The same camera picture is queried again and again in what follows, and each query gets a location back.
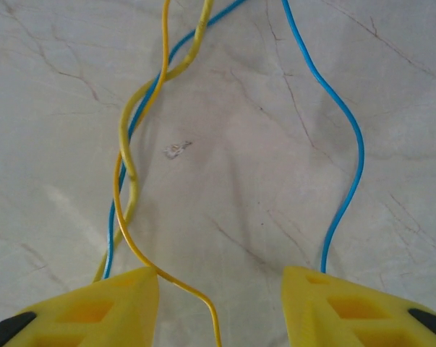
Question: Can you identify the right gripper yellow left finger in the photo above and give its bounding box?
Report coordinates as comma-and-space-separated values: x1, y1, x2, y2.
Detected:
0, 266, 161, 347

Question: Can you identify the thick yellow cable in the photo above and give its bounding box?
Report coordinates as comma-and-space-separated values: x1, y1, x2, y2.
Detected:
93, 0, 215, 283

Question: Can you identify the thin orange cable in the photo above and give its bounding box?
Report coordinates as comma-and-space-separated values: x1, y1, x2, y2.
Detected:
113, 0, 223, 347

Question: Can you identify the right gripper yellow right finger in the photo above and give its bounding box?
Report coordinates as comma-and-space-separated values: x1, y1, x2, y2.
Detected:
281, 265, 436, 347

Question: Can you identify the blue cable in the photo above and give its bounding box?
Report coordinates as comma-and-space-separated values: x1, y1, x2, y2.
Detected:
281, 0, 366, 274
102, 0, 248, 281

